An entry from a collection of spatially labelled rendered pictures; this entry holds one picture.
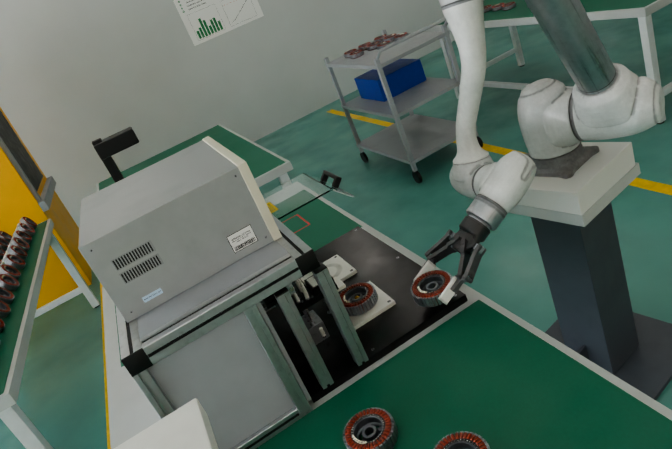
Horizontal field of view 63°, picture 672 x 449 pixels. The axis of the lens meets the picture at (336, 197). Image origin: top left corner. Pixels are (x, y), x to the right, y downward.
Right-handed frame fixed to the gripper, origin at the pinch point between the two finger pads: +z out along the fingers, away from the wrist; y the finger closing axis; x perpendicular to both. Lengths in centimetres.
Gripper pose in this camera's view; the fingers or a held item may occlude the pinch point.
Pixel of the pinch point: (433, 286)
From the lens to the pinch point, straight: 144.6
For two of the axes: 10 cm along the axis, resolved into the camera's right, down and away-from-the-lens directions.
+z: -5.9, 8.0, -0.6
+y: -4.0, -2.3, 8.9
